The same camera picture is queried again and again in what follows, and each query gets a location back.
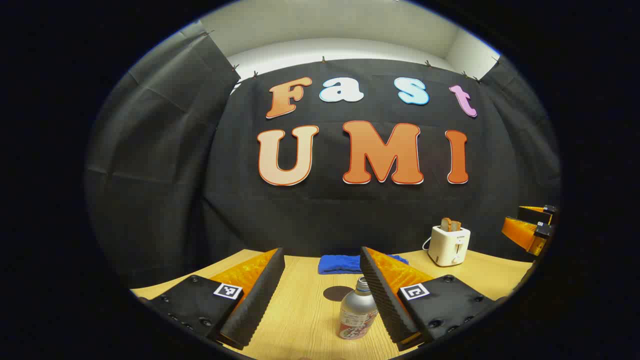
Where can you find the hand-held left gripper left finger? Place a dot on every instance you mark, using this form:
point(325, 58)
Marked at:
point(252, 305)

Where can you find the dark round coaster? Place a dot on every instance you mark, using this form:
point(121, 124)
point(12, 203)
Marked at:
point(336, 293)

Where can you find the white toaster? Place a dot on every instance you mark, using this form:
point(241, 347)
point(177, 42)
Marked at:
point(447, 247)

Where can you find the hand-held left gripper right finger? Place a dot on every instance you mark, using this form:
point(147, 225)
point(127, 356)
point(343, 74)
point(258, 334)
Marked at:
point(385, 300)

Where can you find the blue towel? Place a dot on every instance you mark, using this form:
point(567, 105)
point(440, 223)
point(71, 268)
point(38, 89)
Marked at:
point(340, 263)

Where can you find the silver water bottle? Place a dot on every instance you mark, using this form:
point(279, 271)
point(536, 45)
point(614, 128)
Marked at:
point(356, 312)

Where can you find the toasted bread slice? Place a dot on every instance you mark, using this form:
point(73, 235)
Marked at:
point(456, 226)
point(446, 224)

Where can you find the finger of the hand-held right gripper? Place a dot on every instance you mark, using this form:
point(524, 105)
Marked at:
point(522, 234)
point(535, 212)

